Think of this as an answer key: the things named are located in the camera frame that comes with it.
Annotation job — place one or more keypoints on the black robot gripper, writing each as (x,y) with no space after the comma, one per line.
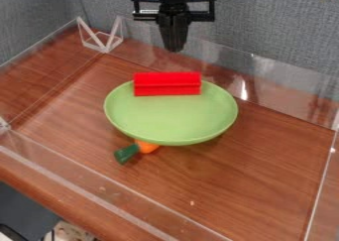
(172,8)

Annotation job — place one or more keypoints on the red rectangular block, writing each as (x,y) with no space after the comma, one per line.
(167,83)

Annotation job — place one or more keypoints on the light green plate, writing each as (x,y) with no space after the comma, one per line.
(171,120)

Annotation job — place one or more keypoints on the toy carrot with green top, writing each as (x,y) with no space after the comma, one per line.
(139,147)

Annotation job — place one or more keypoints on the white power strip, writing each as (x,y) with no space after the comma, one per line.
(67,232)

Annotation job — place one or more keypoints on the clear acrylic enclosure wall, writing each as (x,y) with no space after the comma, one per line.
(262,183)

